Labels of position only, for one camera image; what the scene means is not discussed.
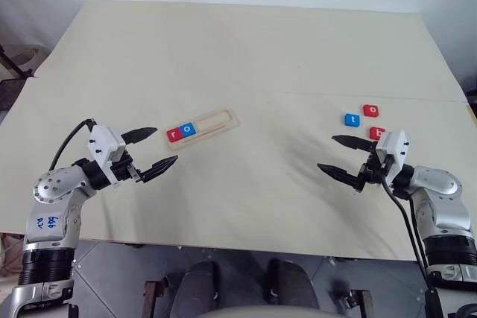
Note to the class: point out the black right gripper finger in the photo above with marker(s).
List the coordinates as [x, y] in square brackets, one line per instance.
[339, 173]
[354, 142]

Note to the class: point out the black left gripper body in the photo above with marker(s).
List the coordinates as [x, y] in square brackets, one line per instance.
[123, 171]

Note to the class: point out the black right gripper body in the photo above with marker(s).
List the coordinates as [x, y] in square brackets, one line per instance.
[372, 174]

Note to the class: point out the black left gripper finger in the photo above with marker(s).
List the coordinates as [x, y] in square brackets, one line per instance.
[158, 168]
[139, 135]

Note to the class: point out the blue letter tile t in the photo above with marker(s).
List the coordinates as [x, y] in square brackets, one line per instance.
[352, 120]

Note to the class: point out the red letter tile b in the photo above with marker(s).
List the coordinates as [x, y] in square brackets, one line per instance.
[377, 133]

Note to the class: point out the red letter tile o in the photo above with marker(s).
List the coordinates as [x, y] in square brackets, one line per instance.
[371, 110]

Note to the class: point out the wooden letter tray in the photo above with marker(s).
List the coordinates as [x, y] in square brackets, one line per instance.
[216, 122]

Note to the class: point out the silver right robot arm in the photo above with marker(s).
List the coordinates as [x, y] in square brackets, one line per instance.
[439, 187]

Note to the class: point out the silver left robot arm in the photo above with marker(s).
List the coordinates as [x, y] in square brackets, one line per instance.
[56, 184]

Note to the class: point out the red letter tile r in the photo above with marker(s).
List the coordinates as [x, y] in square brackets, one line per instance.
[175, 135]

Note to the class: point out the blue letter tile o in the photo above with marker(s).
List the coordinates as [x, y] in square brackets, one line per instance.
[188, 130]

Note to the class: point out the beige rounded robot torso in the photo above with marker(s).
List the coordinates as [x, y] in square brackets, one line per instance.
[261, 312]

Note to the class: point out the dark rounded shape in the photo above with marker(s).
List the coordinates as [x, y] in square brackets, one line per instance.
[290, 282]
[201, 284]

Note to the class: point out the dark background object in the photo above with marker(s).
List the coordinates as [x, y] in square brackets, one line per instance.
[471, 102]

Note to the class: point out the dark stand with cardboard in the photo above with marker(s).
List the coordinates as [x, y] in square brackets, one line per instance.
[18, 61]

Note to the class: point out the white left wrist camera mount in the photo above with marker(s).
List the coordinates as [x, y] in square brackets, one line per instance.
[104, 143]

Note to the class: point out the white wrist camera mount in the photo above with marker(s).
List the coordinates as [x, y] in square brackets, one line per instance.
[104, 143]
[393, 146]

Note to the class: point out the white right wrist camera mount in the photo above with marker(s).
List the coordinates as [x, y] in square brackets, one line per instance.
[393, 146]

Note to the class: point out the brown metal table bracket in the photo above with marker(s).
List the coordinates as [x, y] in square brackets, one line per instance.
[363, 303]
[152, 297]

